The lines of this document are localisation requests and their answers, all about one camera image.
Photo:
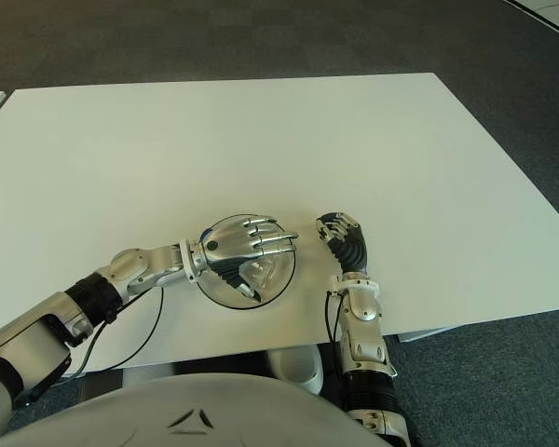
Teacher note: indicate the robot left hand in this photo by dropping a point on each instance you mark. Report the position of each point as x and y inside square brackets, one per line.
[233, 244]

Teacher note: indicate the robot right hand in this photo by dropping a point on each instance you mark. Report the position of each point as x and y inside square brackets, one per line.
[351, 249]

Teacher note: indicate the clear water bottle blue cap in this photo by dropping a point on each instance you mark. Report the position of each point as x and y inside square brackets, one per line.
[263, 272]

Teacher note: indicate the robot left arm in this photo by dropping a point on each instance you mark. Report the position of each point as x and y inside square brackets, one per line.
[65, 316]

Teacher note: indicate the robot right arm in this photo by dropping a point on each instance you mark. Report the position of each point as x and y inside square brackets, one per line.
[365, 335]

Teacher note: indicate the white plate black rim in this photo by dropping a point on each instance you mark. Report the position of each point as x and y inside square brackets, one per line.
[279, 279]

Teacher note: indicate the white robot leg cover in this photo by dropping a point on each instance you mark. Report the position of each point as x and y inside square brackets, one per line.
[303, 368]

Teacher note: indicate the grey robot torso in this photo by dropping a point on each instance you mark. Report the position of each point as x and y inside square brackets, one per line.
[191, 410]

